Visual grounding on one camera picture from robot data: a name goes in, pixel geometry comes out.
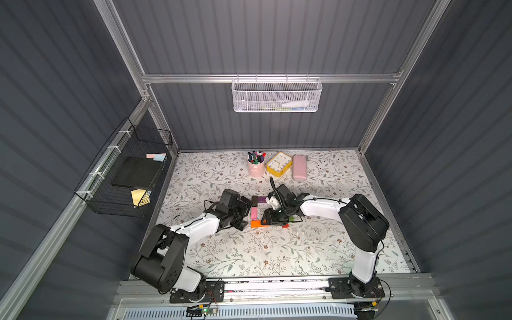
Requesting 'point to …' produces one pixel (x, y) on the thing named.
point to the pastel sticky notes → (156, 156)
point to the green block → (292, 218)
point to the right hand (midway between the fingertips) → (264, 225)
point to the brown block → (254, 198)
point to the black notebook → (137, 172)
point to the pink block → (254, 213)
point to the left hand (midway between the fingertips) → (257, 211)
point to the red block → (286, 226)
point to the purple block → (262, 199)
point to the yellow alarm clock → (279, 164)
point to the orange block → (257, 223)
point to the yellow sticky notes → (140, 196)
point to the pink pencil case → (299, 167)
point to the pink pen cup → (256, 170)
